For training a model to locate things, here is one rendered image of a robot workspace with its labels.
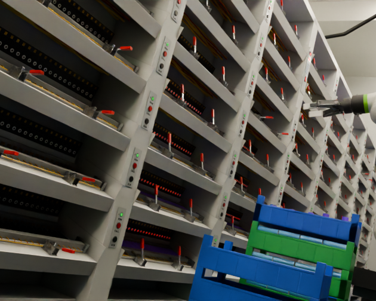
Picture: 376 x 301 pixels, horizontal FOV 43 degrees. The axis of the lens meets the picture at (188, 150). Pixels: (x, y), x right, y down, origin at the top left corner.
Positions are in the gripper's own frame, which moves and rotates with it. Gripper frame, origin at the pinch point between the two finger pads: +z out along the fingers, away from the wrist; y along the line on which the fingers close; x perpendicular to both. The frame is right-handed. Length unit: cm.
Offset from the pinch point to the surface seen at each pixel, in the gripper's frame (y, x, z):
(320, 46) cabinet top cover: 63, 69, 7
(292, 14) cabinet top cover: 22, 71, 15
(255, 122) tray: -18.9, -10.6, 21.7
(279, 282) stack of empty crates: -114, -87, -20
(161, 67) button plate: -105, -21, 23
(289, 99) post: 30.3, 20.4, 19.4
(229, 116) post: -39.7, -14.2, 26.5
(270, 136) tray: 3.0, -10.7, 21.7
